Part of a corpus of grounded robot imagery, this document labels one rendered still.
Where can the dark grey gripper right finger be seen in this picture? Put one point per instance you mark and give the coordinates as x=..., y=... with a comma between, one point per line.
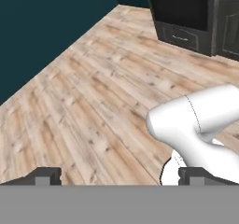
x=199, y=172

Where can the dark grey cupboard run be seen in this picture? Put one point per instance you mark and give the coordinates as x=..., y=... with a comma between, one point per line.
x=183, y=13

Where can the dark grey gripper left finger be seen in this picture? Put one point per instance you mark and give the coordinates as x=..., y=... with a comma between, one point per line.
x=43, y=172

